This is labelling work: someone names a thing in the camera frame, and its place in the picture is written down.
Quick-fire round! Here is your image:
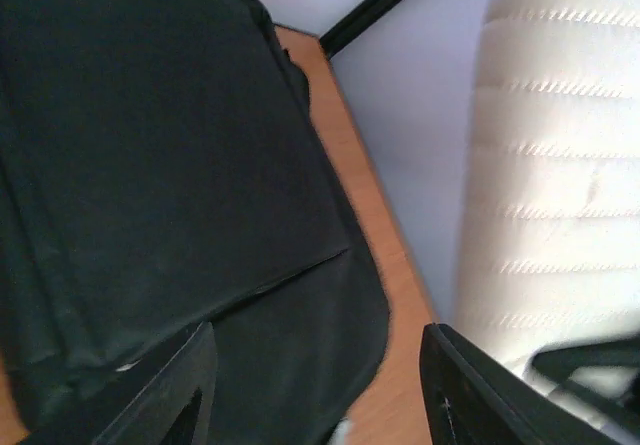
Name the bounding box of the beige ribbed pencil case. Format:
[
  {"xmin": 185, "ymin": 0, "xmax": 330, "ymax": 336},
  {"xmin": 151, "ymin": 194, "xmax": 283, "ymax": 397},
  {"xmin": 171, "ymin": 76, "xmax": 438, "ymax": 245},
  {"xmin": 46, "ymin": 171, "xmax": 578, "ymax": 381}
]
[{"xmin": 453, "ymin": 0, "xmax": 639, "ymax": 430}]

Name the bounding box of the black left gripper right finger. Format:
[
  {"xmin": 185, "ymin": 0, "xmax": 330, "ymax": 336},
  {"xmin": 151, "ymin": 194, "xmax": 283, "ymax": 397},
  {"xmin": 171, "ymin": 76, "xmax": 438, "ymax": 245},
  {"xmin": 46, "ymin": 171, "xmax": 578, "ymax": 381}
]
[{"xmin": 421, "ymin": 324, "xmax": 615, "ymax": 445}]

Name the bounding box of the black student bag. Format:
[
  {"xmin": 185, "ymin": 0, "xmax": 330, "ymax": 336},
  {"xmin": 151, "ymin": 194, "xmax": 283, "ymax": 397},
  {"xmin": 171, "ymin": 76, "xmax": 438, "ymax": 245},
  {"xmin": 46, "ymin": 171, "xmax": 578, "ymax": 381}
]
[{"xmin": 1, "ymin": 0, "xmax": 390, "ymax": 444}]

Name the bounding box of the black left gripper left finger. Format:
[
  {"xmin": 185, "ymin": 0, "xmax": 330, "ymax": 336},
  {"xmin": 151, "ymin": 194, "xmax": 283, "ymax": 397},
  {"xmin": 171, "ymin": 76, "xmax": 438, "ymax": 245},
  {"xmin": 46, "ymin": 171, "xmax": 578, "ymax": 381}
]
[{"xmin": 92, "ymin": 322, "xmax": 217, "ymax": 444}]

